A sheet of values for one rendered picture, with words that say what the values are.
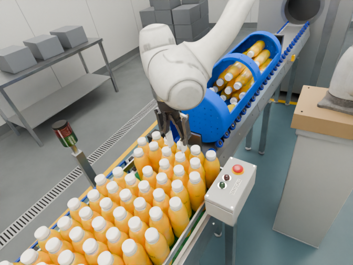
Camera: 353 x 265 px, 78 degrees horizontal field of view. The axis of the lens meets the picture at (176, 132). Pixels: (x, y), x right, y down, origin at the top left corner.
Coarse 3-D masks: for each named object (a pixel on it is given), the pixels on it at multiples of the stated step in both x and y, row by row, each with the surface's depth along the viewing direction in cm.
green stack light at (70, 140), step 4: (72, 132) 90; (68, 136) 88; (72, 136) 90; (76, 136) 93; (60, 140) 88; (64, 140) 88; (68, 140) 89; (72, 140) 90; (76, 140) 92; (64, 144) 89; (68, 144) 89; (72, 144) 90
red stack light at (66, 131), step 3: (66, 126) 86; (69, 126) 88; (60, 129) 85; (63, 129) 85; (66, 129) 86; (69, 129) 88; (57, 132) 85; (60, 132) 85; (63, 132) 86; (66, 132) 87; (69, 132) 88; (57, 135) 87; (60, 135) 86; (63, 135) 86; (66, 135) 87
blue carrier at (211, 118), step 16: (256, 32) 144; (240, 48) 157; (272, 48) 147; (224, 64) 143; (256, 64) 119; (272, 64) 135; (256, 80) 118; (208, 96) 93; (192, 112) 102; (208, 112) 96; (224, 112) 95; (240, 112) 112; (192, 128) 109; (208, 128) 102; (224, 128) 97
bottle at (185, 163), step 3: (186, 159) 89; (174, 162) 89; (177, 162) 88; (180, 162) 87; (183, 162) 87; (186, 162) 88; (189, 162) 90; (174, 165) 89; (183, 165) 87; (186, 165) 88; (189, 165) 89; (186, 168) 88; (186, 171) 89
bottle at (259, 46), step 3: (258, 42) 144; (261, 42) 145; (252, 45) 144; (255, 45) 141; (258, 45) 141; (261, 45) 143; (264, 45) 146; (249, 48) 142; (252, 48) 139; (255, 48) 139; (258, 48) 140; (261, 48) 143; (249, 51) 139; (252, 51) 138; (255, 51) 138; (258, 51) 140; (255, 54) 139
